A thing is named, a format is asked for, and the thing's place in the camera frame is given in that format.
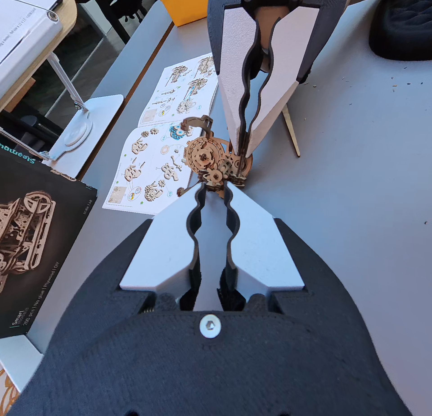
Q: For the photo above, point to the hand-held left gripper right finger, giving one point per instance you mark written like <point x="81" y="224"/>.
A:
<point x="263" y="254"/>

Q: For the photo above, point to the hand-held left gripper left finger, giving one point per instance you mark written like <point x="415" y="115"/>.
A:
<point x="162" y="254"/>

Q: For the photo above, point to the black chair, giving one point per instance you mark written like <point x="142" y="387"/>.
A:
<point x="114" y="8"/>

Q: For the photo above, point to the thin wooden strip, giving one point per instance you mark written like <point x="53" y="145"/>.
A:
<point x="292" y="132"/>

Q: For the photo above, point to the black model kit box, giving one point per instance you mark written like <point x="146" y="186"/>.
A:
<point x="40" y="254"/>

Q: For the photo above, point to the metal page holder clip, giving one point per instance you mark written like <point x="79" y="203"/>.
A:
<point x="51" y="16"/>

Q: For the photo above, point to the yellow bin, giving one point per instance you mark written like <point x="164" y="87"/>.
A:
<point x="184" y="2"/>

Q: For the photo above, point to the white box with yellow print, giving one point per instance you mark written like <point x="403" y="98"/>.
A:
<point x="17" y="355"/>

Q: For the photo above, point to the wooden stand board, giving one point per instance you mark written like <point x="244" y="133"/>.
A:
<point x="69" y="21"/>

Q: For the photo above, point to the black quilted chair cushion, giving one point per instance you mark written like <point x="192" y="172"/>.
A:
<point x="405" y="24"/>

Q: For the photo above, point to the assembly instruction booklet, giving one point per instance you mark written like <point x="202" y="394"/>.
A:
<point x="152" y="173"/>

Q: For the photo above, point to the small wooden gear axle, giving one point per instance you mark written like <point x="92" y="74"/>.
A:
<point x="240" y="168"/>

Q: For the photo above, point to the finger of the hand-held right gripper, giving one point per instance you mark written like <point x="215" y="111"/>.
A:
<point x="234" y="58"/>
<point x="290" y="51"/>

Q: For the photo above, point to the white stand base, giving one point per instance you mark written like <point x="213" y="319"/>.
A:
<point x="98" y="119"/>

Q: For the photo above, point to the wooden mechanical model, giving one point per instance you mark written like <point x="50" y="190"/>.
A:
<point x="206" y="156"/>

